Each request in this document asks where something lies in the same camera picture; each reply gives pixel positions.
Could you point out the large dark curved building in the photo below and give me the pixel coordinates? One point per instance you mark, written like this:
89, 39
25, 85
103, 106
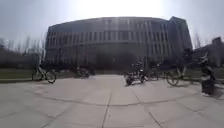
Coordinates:
113, 40

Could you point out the scooter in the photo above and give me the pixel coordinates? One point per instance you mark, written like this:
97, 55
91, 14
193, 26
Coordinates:
83, 72
133, 77

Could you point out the grey slab pavement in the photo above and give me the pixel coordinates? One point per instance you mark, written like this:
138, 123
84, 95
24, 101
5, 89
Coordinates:
106, 103

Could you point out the grass strip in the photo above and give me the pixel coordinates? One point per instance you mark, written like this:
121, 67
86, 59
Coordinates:
15, 73
196, 72

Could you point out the row of trees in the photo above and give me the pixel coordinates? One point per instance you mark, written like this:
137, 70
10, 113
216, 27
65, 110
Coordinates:
20, 58

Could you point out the person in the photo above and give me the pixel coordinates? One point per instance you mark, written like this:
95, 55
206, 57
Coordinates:
208, 81

